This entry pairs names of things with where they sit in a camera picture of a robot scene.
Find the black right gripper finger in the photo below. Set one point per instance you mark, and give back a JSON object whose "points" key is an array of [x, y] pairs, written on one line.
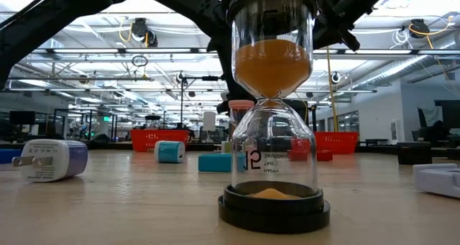
{"points": [[350, 40], [321, 40]]}

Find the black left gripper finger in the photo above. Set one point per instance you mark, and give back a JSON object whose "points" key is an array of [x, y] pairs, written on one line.
{"points": [[223, 107]]}

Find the cyan wall charger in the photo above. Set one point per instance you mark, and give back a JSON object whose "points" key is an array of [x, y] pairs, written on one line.
{"points": [[170, 152]]}

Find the white sand hourglass black caps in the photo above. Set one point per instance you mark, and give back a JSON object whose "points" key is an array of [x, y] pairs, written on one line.
{"points": [[152, 118]]}

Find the white digital clock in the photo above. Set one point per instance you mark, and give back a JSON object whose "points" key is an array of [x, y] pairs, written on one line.
{"points": [[436, 182]]}

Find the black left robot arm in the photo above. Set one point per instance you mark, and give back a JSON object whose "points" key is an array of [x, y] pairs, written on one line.
{"points": [[32, 26]]}

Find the pink sand hourglass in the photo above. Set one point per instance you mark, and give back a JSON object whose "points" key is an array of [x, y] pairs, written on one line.
{"points": [[241, 104]]}

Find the white cylinder on stand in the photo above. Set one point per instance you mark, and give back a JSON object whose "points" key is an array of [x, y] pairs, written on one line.
{"points": [[209, 121]]}

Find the orange sand hourglass black caps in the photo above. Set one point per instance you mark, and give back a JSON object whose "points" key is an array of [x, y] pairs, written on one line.
{"points": [[273, 69]]}

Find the cyan rectangular box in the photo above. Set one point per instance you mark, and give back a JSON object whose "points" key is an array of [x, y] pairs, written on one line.
{"points": [[217, 163]]}

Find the red plastic slotted basket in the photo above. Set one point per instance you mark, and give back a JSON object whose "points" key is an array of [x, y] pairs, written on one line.
{"points": [[338, 142], [169, 135]]}

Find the black computer monitor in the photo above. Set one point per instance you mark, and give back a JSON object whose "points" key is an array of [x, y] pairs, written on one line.
{"points": [[21, 118]]}

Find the dark blue rectangular box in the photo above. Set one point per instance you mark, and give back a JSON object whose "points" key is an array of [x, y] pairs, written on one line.
{"points": [[7, 157]]}

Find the black camera stand pole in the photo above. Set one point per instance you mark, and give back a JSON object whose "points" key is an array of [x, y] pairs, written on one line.
{"points": [[181, 108]]}

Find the black wall charger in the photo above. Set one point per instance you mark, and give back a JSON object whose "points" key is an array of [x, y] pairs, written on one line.
{"points": [[413, 153]]}

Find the purple white wall charger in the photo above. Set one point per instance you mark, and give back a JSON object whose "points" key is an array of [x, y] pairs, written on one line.
{"points": [[54, 160]]}

